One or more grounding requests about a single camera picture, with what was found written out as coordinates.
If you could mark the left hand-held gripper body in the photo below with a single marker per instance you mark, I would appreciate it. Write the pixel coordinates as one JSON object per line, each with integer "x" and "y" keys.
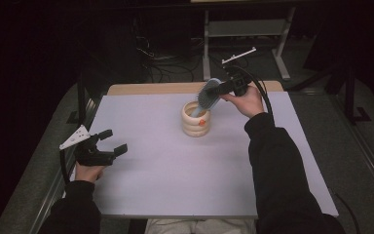
{"x": 92, "y": 156}

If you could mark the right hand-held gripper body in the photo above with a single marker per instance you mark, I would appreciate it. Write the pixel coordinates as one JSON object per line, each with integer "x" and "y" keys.
{"x": 239, "y": 82}

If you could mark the light blue hairbrush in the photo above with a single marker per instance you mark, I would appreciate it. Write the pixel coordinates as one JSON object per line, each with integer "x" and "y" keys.
{"x": 207, "y": 94}

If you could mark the cream ringed cup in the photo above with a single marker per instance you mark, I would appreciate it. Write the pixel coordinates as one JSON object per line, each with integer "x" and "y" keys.
{"x": 196, "y": 126}

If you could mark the person's left hand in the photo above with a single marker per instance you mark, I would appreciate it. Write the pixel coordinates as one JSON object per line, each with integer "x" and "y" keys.
{"x": 88, "y": 173}

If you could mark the person's right hand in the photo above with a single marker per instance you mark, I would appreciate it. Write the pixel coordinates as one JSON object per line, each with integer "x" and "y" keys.
{"x": 248, "y": 103}

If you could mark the black floor stand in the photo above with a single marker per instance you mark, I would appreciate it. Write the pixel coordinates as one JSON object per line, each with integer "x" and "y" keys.
{"x": 82, "y": 97}
{"x": 350, "y": 94}

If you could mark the grey metal stand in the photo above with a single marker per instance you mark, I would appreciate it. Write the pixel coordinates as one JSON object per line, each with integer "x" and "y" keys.
{"x": 246, "y": 27}

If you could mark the person's lap in light trousers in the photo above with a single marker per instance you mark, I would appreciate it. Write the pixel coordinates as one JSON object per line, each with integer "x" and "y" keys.
{"x": 201, "y": 226}

